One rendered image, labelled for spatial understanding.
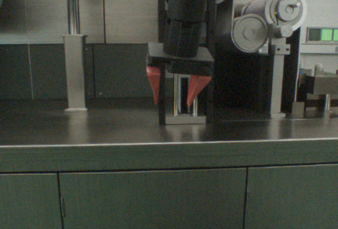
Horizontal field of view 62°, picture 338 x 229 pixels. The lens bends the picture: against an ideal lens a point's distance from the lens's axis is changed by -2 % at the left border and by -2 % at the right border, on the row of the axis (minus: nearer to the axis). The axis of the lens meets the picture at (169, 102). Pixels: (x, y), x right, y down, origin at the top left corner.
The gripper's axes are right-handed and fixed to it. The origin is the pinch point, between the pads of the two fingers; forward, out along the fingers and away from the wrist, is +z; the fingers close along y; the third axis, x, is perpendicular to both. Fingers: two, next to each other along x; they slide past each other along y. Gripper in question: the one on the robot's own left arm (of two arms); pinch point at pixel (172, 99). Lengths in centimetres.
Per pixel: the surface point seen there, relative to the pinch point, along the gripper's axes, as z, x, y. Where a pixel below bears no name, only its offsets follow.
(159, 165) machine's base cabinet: 26.0, -11.4, -1.2
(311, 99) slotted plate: 19, -41, -58
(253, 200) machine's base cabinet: 33.8, -7.1, -27.5
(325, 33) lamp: 3, -77, -79
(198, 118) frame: 20.7, -26.8, -13.4
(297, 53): 4, -46, -49
